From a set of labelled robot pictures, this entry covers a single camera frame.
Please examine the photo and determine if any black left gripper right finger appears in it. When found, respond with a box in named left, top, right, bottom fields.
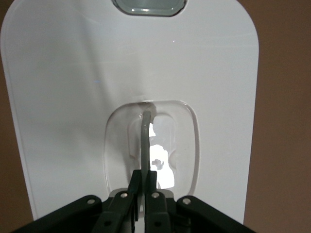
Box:
left=145, top=170, right=253, bottom=233

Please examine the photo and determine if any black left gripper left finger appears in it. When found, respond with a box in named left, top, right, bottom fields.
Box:
left=14, top=169, right=144, bottom=233

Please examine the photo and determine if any white plastic cutting board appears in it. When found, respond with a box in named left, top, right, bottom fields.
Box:
left=0, top=0, right=262, bottom=225

